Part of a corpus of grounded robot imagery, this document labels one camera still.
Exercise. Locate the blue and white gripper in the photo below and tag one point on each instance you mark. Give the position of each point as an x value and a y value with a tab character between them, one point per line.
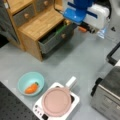
87	11

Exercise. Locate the grey drawer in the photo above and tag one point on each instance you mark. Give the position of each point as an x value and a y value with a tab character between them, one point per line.
55	36

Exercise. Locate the orange toy carrot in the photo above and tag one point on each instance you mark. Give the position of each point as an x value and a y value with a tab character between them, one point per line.
31	89

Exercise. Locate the black monitor stand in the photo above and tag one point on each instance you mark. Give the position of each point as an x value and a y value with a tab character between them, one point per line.
110	58

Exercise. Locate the wooden drawer cabinet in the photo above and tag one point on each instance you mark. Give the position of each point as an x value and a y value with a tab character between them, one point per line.
25	22

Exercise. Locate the silver toaster oven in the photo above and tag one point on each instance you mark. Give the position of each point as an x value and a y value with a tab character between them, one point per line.
106	95

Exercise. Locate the pink pan with lid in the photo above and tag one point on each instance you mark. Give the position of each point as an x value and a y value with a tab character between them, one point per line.
57	101

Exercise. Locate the teal bowl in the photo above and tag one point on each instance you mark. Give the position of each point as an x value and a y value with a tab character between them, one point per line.
27	80

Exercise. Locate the white induction cooker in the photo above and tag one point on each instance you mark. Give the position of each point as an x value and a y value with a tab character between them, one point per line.
39	112

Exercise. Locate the black perforated board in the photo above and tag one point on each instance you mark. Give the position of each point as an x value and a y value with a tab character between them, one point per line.
11	108

